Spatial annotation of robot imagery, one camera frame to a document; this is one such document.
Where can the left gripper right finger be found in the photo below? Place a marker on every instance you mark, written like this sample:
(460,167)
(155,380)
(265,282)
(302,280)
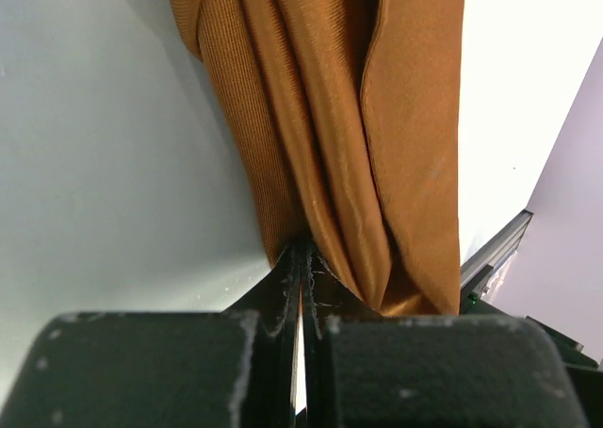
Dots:
(367,370)

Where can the orange cloth napkin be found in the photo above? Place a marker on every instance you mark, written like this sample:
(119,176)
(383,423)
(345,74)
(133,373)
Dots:
(345,114)

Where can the right aluminium frame rail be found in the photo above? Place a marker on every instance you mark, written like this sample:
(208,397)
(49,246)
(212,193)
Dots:
(479,270)

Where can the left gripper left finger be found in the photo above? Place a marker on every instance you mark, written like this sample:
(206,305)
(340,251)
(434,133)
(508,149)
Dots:
(232,368)

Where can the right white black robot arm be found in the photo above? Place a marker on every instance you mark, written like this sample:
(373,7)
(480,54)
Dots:
(584,372)

